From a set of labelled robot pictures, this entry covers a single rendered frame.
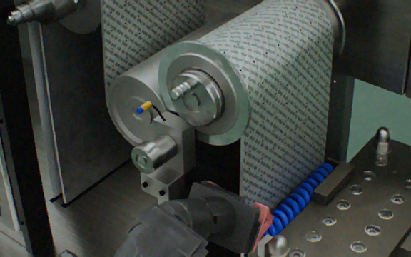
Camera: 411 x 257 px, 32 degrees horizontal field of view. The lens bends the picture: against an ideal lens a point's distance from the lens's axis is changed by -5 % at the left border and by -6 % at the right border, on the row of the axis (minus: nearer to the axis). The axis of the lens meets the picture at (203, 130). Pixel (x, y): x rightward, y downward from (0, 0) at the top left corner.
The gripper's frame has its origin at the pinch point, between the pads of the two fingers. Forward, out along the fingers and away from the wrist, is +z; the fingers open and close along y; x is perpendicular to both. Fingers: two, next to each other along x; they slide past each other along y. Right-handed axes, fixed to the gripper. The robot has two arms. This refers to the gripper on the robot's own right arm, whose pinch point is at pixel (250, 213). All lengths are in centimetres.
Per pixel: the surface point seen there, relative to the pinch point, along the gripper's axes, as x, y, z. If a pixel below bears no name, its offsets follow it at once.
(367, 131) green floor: -3, -60, 207
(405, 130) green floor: 3, -47, 216
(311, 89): 18.7, -0.3, 7.2
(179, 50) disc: 19.2, -9.9, -13.8
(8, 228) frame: -19.8, -40.5, -5.2
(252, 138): 10.9, -0.3, -6.1
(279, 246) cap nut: -1.9, 7.0, -2.8
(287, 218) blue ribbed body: -0.1, 2.8, 6.5
